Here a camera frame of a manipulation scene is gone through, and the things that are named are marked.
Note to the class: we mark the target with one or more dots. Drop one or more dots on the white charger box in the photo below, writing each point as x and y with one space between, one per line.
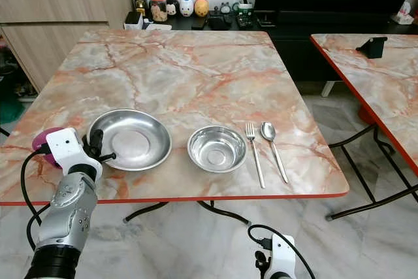
134 21

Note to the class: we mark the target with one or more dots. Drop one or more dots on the black electronic device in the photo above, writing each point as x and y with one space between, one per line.
217 22

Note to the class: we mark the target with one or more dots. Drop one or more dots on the orange egg figurine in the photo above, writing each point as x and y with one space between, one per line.
200 7

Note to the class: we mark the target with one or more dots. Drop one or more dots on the small grey figurine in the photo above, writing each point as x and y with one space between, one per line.
225 8

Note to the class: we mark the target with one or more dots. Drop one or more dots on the purple plastic cup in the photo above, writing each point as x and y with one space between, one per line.
42 142

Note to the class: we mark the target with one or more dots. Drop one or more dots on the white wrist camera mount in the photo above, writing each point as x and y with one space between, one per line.
283 256
68 148

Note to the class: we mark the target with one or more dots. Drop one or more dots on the green bag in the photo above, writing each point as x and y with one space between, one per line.
10 106

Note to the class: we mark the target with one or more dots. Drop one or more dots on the white pink figurine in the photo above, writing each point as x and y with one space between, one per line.
406 12

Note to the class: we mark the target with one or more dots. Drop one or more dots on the light wooden cabinet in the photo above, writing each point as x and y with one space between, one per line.
65 31

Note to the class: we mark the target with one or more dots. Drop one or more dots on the jar with red lid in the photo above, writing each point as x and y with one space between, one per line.
158 8

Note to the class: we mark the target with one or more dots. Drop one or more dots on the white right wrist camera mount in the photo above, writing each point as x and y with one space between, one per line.
283 256

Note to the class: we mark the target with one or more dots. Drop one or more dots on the black and white figurine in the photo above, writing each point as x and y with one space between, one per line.
172 6

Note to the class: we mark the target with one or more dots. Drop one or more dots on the white egg figurine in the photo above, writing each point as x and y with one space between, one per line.
186 6

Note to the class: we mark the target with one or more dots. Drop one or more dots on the black phone stand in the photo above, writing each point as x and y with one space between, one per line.
373 47

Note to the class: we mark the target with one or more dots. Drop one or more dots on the large steel plate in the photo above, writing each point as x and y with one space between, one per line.
130 138

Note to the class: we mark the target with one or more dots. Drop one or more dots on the steel fork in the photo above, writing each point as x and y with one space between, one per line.
255 155

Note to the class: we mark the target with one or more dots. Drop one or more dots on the marble pattern folding table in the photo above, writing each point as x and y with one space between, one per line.
379 83
196 63

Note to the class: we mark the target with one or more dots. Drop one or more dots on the red stool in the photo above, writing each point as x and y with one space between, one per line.
366 114

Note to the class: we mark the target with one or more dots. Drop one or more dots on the steel spoon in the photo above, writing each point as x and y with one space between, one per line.
268 131

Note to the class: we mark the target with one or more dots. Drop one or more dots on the green mug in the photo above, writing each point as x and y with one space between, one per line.
245 12

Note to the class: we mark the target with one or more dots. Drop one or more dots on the small steel bowl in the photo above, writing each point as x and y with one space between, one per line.
217 149

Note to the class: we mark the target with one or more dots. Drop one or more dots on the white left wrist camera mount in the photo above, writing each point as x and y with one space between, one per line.
68 148

